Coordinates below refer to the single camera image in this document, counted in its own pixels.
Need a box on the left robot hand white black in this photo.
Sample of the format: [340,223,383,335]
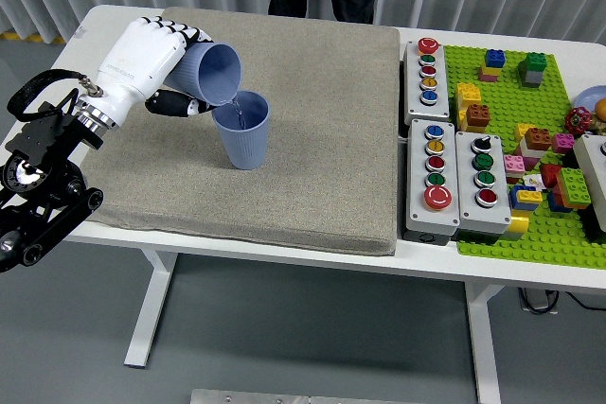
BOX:
[78,15,219,124]

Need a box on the blue ribbed plastic cup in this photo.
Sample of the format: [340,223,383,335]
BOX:
[211,90,272,171]
[168,42,242,108]

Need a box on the grey-brown cushion mat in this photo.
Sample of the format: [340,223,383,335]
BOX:
[82,6,401,256]

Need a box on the white table leg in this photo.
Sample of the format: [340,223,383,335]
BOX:
[123,248,180,370]
[463,280,507,404]

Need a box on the long five-button control box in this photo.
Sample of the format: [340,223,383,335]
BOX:
[402,37,451,125]

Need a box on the wide five-button control box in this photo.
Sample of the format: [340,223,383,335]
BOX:
[405,118,461,247]

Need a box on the brown toy block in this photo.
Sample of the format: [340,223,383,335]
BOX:
[465,103,491,133]
[524,127,553,152]

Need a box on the green studded baseplate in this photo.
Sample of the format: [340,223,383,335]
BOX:
[442,44,606,271]

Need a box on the grey toy block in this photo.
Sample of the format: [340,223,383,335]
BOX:
[517,61,544,90]

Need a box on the green toy block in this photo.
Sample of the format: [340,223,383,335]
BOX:
[524,52,549,74]

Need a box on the yellow toy cylinder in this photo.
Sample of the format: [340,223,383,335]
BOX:
[500,212,530,241]

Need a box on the red toy block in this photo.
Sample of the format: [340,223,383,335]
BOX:
[539,163,564,189]

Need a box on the magenta toy block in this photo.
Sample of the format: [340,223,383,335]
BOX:
[550,132,576,155]

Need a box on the red valve wheel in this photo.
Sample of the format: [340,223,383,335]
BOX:
[565,107,593,135]

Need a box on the light blue plate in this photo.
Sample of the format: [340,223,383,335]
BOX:
[574,85,606,114]

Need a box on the green tilted block stack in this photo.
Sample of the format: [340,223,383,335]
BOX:
[555,167,593,211]

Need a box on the grey power adapter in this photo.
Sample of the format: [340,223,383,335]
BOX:
[518,286,560,315]

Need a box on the white control box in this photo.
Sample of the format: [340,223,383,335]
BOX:
[571,132,606,234]

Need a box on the selector switch control box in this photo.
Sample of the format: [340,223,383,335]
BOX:
[454,130,513,240]

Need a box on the black power cable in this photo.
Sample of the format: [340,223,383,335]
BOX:
[565,290,606,313]

